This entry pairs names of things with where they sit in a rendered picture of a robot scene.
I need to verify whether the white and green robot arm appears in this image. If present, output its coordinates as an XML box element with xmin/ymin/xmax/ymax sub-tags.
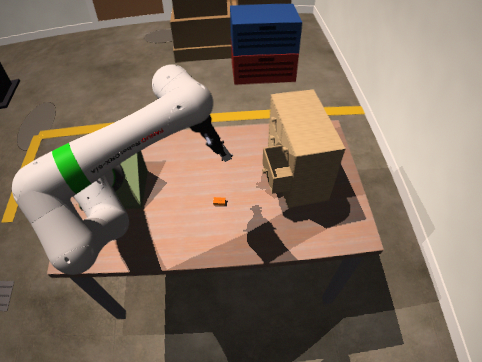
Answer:
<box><xmin>12</xmin><ymin>65</ymin><xmax>213</xmax><ymax>275</ymax></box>

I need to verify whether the orange nine-volt battery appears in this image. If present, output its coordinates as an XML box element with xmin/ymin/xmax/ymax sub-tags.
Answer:
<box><xmin>213</xmin><ymin>197</ymin><xmax>226</xmax><ymax>206</ymax></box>

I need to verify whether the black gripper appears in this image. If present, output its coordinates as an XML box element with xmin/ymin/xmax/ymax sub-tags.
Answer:
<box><xmin>189</xmin><ymin>115</ymin><xmax>232</xmax><ymax>162</ymax></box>

